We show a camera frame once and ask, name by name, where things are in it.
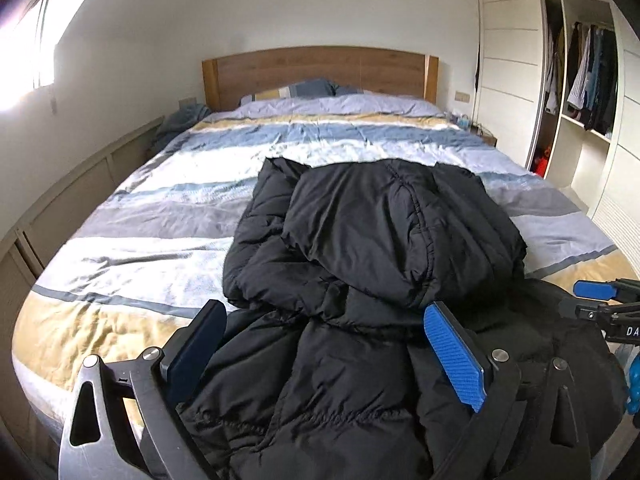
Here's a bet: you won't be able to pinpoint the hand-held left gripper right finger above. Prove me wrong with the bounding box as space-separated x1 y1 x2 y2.
422 301 584 480

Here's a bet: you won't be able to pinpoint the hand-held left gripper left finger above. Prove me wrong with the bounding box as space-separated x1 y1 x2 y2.
58 299 229 480

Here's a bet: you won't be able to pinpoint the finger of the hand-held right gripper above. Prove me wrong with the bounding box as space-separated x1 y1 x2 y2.
573 279 620 300
557 298 617 322

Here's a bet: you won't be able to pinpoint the black puffer jacket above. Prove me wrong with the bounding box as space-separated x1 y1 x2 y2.
177 156 629 480

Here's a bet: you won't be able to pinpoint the hanging clothes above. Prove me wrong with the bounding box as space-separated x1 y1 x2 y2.
545 21 619 134

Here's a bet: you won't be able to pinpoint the person's right hand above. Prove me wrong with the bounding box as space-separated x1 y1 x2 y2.
625 351 640 416

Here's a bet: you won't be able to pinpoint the white wardrobe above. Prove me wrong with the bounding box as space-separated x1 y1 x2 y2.
476 0 640 243

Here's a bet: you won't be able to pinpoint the striped duvet bed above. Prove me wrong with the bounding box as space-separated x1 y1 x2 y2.
12 96 640 413

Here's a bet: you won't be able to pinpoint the red bag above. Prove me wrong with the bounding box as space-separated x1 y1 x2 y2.
532 144 552 177

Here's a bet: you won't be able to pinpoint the wooden nightstand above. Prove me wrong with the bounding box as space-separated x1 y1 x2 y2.
469 124 499 149

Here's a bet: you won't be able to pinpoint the crumpled blue cloth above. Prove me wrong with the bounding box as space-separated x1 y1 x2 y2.
154 103 214 149

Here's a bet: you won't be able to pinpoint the blue striped pillow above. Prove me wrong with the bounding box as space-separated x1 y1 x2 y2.
239 78 367 107

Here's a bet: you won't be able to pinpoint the wooden headboard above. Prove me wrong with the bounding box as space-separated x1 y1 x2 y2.
202 46 440 112

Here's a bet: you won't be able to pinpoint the window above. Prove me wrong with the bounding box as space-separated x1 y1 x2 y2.
0 0 72 112

